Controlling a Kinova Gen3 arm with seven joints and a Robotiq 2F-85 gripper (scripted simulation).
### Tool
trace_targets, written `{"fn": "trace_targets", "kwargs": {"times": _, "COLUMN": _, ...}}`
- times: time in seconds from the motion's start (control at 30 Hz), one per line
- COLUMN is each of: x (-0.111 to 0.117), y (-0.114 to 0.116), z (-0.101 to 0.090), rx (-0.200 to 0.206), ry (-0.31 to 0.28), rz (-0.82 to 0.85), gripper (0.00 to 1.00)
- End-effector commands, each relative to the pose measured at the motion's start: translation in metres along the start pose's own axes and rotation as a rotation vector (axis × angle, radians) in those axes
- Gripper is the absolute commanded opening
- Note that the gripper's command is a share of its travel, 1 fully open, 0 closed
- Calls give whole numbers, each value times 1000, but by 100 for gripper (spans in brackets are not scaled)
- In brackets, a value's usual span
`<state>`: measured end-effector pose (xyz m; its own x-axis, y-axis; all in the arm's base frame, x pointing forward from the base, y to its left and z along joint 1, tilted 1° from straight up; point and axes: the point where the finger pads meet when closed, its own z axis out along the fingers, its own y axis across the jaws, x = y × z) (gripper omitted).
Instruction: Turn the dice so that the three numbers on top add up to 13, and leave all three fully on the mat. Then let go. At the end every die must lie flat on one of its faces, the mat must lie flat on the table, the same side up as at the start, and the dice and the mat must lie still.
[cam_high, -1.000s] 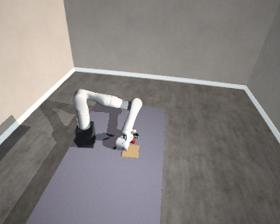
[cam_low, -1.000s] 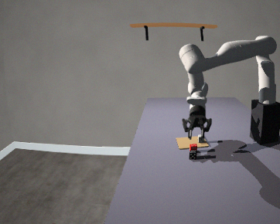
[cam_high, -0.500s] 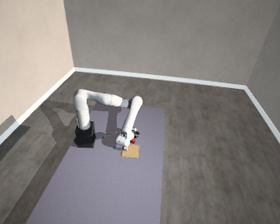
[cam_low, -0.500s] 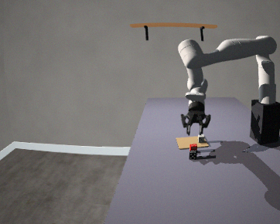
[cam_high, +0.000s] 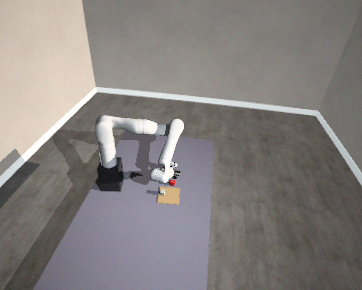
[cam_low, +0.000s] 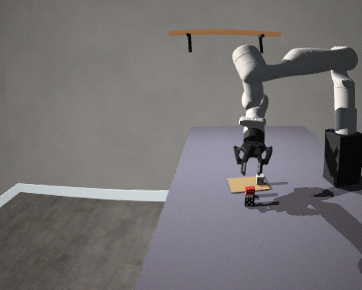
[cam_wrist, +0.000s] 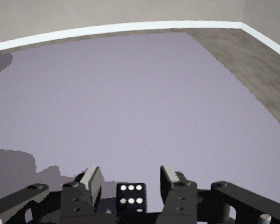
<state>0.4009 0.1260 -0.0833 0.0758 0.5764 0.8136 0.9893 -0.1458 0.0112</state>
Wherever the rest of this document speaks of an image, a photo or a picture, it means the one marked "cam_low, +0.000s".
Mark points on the red die with white pips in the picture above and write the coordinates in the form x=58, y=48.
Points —
x=250, y=190

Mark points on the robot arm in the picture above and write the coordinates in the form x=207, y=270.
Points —
x=253, y=70

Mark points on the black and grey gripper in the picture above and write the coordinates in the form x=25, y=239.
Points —
x=251, y=137

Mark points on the tan flat mat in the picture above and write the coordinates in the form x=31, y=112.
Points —
x=237, y=185

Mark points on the black die with white pips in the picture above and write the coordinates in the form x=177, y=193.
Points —
x=249, y=200

